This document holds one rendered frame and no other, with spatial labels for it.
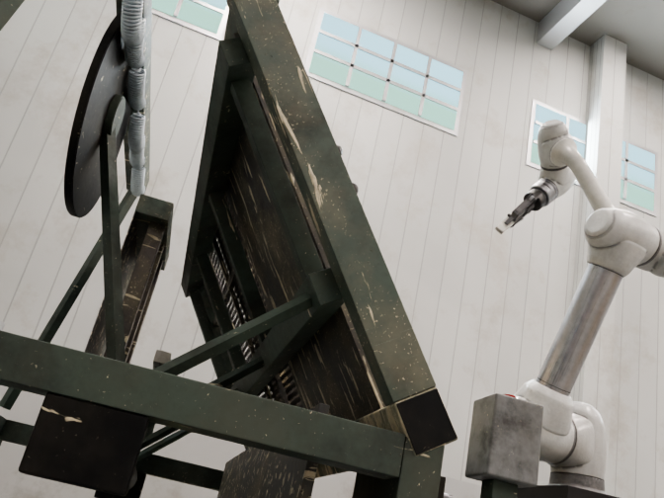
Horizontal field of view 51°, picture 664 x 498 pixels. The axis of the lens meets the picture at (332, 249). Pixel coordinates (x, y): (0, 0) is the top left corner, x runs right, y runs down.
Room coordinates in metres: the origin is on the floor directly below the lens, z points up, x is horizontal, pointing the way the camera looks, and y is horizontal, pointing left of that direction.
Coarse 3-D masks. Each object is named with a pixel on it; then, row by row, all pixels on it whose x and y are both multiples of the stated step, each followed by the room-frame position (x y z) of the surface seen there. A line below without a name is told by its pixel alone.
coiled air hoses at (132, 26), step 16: (128, 0) 1.79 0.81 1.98; (128, 16) 1.83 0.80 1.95; (128, 32) 1.88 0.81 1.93; (144, 32) 2.00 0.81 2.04; (128, 48) 2.04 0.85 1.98; (128, 64) 2.15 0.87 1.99; (128, 80) 2.31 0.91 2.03; (144, 80) 2.32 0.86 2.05; (128, 96) 2.39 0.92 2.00; (128, 128) 2.64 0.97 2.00; (128, 144) 2.73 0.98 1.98; (144, 144) 2.81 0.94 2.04; (144, 160) 2.98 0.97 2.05; (144, 176) 3.14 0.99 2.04
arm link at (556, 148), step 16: (544, 128) 1.99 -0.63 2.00; (560, 128) 1.97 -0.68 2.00; (544, 144) 2.02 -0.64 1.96; (560, 144) 1.99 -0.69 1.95; (576, 144) 2.00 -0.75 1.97; (544, 160) 2.07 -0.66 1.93; (560, 160) 2.01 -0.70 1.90; (576, 160) 1.96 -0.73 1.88; (576, 176) 1.98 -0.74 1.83; (592, 176) 1.95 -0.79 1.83; (592, 192) 1.95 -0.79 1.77
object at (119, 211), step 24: (0, 0) 1.32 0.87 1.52; (24, 0) 1.35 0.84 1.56; (120, 0) 1.95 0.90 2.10; (144, 0) 1.93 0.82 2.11; (0, 24) 1.34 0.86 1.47; (144, 48) 2.20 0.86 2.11; (144, 96) 2.53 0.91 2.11; (144, 192) 3.48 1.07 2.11; (120, 216) 3.43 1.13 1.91; (120, 240) 2.34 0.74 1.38; (96, 264) 3.44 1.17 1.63; (120, 264) 2.34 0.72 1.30; (72, 288) 3.41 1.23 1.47; (120, 288) 2.34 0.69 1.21; (120, 312) 2.34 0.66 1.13; (288, 312) 1.54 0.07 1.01; (48, 336) 3.41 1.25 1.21; (120, 336) 2.34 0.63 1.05; (240, 336) 1.53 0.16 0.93; (120, 360) 2.34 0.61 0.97; (192, 360) 1.51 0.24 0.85; (216, 384) 2.25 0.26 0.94; (168, 432) 2.88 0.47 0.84; (144, 456) 3.41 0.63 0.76
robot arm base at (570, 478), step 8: (560, 472) 2.07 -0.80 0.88; (552, 480) 2.09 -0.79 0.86; (560, 480) 2.06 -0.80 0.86; (568, 480) 2.05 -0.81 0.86; (576, 480) 2.04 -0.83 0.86; (584, 480) 2.03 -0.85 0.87; (592, 480) 2.03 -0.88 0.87; (600, 480) 2.04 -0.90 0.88; (584, 488) 2.02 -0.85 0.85; (592, 488) 2.03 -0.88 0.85; (600, 488) 2.04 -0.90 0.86
